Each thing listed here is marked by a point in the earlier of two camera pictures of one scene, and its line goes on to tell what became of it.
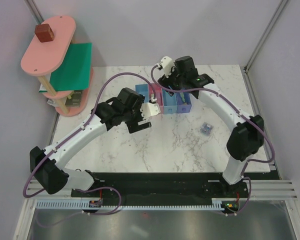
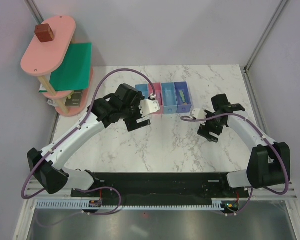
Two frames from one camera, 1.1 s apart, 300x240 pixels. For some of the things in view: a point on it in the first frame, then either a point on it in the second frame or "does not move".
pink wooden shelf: [42, 58] does not move
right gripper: [166, 82] -> [204, 131]
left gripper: [134, 126] does not move
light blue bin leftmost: [143, 89] does not move
